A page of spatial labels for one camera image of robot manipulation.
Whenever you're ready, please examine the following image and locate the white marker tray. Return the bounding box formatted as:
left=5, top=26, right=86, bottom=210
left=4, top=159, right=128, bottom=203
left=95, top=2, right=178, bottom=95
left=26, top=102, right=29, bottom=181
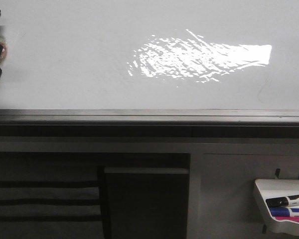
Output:
left=254, top=179, right=299, bottom=236

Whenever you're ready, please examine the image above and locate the white whiteboard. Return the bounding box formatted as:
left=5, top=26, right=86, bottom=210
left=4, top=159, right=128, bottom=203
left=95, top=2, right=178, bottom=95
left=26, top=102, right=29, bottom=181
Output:
left=0, top=0, right=299, bottom=110

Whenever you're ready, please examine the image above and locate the grey striped fabric organizer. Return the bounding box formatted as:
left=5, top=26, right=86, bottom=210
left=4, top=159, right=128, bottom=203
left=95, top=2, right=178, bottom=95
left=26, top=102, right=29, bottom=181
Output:
left=0, top=152, right=112, bottom=239

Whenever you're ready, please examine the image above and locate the black tray hook left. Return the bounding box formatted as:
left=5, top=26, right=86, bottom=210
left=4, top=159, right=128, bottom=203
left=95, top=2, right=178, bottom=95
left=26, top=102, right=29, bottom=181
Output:
left=275, top=168, right=281, bottom=179

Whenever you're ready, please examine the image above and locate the blue capped marker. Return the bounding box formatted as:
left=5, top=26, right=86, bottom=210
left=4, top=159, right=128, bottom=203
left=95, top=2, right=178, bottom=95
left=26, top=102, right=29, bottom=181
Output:
left=269, top=208, right=299, bottom=217

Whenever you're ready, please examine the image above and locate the aluminium whiteboard ledge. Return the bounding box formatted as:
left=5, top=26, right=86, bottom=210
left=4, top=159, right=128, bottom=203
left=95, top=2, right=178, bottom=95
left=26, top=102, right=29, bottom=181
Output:
left=0, top=109, right=299, bottom=126

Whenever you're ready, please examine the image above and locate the pink marker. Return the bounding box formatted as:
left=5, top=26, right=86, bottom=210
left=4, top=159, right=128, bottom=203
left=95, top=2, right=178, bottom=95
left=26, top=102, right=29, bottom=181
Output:
left=273, top=216, right=299, bottom=223

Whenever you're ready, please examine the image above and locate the black capped marker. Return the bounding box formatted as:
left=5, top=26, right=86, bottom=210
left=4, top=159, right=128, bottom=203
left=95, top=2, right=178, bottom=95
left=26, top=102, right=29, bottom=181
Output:
left=265, top=194, right=299, bottom=208

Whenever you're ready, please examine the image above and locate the dark panel with white top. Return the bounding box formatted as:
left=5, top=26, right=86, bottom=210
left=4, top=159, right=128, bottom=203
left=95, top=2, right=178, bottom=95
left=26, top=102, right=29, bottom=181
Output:
left=105, top=167, right=189, bottom=239

